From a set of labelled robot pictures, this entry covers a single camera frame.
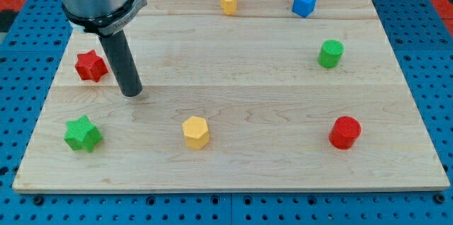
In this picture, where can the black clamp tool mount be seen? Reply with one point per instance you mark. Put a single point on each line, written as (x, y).
(102, 17)

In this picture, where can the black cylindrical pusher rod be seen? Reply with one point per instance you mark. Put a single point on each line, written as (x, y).
(121, 62)

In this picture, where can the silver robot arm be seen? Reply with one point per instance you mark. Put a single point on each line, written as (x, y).
(107, 19)

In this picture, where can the blue cube block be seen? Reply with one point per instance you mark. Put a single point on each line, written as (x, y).
(303, 8)

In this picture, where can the red star block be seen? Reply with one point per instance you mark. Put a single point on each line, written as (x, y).
(90, 66)

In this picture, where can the green star block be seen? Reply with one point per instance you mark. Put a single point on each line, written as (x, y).
(82, 134)

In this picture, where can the yellow hexagon block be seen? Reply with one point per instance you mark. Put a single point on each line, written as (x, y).
(196, 132)

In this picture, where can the light wooden board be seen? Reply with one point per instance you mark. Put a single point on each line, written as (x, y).
(268, 104)

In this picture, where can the green cylinder block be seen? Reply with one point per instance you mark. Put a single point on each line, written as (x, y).
(330, 53)

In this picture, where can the red cylinder block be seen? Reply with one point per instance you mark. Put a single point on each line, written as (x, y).
(345, 132)

